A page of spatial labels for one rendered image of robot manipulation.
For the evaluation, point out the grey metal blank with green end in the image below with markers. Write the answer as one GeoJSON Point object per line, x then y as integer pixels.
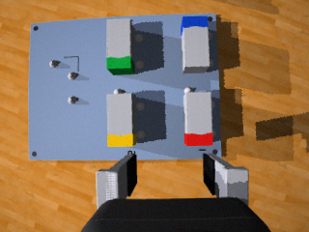
{"type": "Point", "coordinates": [120, 46]}

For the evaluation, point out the grey metal block with yellow end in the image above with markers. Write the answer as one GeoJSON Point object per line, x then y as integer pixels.
{"type": "Point", "coordinates": [121, 120]}

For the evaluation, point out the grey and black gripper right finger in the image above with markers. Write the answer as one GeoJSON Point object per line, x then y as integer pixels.
{"type": "Point", "coordinates": [225, 180]}

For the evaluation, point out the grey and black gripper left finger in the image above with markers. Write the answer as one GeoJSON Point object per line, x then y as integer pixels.
{"type": "Point", "coordinates": [117, 182]}

